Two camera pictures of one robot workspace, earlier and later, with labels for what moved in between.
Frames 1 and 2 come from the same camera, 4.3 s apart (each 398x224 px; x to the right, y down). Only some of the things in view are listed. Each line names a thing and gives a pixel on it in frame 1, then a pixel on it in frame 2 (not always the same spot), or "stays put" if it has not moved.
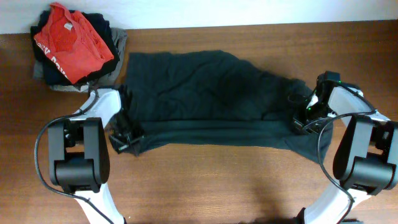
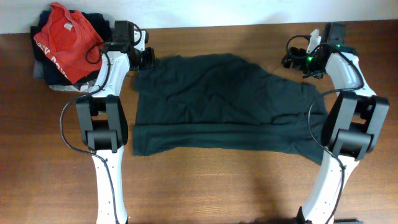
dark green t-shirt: (212, 98) stays put
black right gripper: (297, 118) to (300, 53)
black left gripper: (121, 146) to (150, 61)
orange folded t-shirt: (73, 42) stays put
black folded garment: (53, 73) stays put
